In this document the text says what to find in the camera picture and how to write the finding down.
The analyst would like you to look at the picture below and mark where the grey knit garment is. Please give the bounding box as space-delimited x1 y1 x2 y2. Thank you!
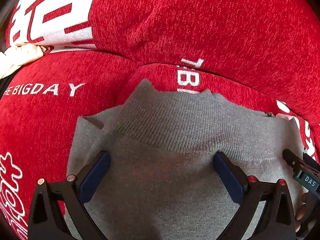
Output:
67 80 303 239

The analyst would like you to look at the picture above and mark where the person's right hand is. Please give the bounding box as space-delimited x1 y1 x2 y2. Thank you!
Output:
295 192 319 237

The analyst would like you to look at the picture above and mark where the red printed blanket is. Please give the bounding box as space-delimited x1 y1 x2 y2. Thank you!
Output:
1 0 319 239

